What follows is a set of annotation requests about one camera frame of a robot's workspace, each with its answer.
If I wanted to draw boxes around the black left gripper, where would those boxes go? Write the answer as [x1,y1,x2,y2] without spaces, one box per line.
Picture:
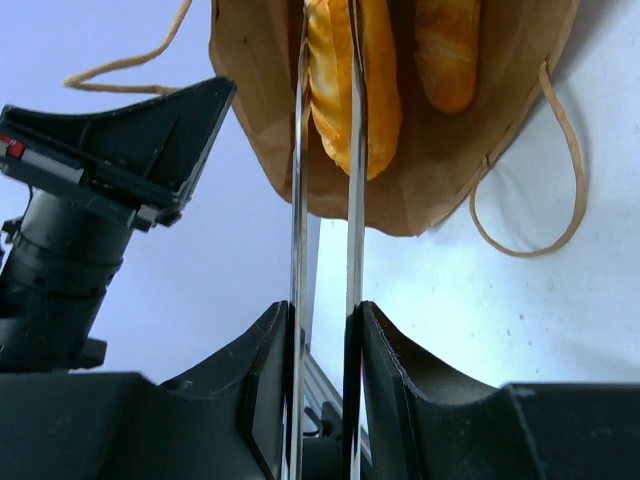
[1,77,236,373]

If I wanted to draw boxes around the aluminium mounting rail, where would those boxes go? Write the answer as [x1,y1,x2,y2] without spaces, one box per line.
[304,347,343,445]

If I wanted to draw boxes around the brown paper bag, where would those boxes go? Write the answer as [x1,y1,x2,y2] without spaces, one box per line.
[209,1,587,244]

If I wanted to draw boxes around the small orange fake bread roll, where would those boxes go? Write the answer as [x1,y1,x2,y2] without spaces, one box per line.
[414,0,482,114]

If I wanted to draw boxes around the orange fake ring bread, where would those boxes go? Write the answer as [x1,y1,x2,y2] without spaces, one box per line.
[305,0,402,180]

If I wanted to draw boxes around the metal kitchen tongs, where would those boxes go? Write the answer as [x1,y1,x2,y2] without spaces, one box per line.
[283,1,368,479]

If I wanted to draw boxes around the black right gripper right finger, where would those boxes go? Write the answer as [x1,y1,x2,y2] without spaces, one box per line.
[361,302,639,479]

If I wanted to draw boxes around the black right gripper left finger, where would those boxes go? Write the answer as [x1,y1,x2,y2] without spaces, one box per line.
[1,301,289,479]

